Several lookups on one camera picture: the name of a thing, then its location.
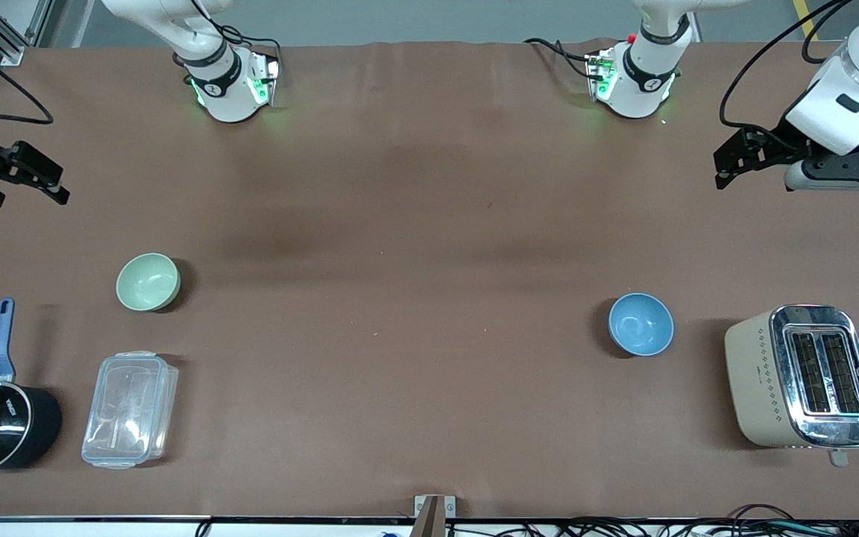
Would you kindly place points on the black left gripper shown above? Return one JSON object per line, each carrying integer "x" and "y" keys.
{"x": 782, "y": 139}

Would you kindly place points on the green bowl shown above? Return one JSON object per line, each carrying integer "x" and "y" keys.
{"x": 148, "y": 282}

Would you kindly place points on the blue bowl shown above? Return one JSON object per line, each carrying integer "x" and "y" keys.
{"x": 640, "y": 324}

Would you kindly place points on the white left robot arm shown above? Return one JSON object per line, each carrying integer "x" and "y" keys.
{"x": 843, "y": 104}

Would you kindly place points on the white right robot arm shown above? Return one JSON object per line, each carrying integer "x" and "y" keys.
{"x": 224, "y": 89}

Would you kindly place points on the beige chrome toaster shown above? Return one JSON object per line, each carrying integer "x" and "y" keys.
{"x": 765, "y": 380}

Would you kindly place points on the clear plastic food container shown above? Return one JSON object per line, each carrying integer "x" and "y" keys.
{"x": 130, "y": 410}

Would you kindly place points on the brown table cover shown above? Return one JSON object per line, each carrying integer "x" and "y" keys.
{"x": 429, "y": 186}

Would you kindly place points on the aluminium profile frame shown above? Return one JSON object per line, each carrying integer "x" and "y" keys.
{"x": 4, "y": 37}

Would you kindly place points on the metal base connector bracket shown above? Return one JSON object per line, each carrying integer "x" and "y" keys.
{"x": 265, "y": 78}
{"x": 599, "y": 74}

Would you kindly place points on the metal table edge bracket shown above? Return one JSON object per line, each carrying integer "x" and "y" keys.
{"x": 434, "y": 514}

